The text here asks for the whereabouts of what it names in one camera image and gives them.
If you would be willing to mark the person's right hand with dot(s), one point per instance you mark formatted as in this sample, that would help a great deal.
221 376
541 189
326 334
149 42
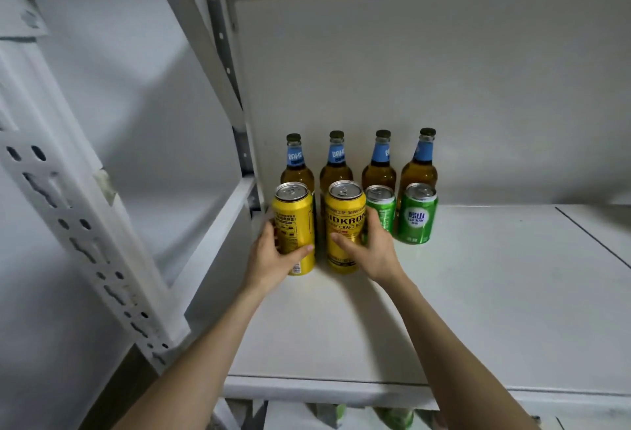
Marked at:
379 257

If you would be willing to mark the person's left hand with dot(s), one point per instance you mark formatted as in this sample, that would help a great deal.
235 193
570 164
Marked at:
268 262

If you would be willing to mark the person's right thumb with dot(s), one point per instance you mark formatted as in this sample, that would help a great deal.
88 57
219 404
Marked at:
346 247

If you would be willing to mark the person's left thumb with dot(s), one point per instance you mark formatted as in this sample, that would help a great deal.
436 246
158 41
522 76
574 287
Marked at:
301 258

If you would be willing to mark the yellow can with large lettering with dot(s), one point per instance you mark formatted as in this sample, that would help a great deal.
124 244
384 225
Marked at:
345 220

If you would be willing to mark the yellow can with small print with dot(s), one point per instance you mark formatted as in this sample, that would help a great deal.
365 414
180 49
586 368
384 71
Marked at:
296 220

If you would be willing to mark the person's left forearm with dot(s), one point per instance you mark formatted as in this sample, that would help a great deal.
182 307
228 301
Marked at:
207 351

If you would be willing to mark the person's right forearm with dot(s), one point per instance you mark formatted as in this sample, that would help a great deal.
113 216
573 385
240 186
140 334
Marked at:
443 346

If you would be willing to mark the green drink can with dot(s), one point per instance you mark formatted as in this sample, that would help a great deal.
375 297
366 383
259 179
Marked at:
384 208
418 220

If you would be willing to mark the amber bottle with blue label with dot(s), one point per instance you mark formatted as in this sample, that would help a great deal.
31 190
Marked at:
419 168
297 171
336 168
378 168

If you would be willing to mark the white shelf board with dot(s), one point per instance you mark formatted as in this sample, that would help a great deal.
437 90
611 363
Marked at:
493 296

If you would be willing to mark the green package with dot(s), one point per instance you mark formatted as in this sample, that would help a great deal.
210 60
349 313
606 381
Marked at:
394 419
331 417

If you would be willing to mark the grey slotted rack upright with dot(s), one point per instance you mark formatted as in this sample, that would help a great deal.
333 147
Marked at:
231 75

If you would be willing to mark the white perforated rack upright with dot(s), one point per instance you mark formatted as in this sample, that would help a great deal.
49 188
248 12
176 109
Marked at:
74 208

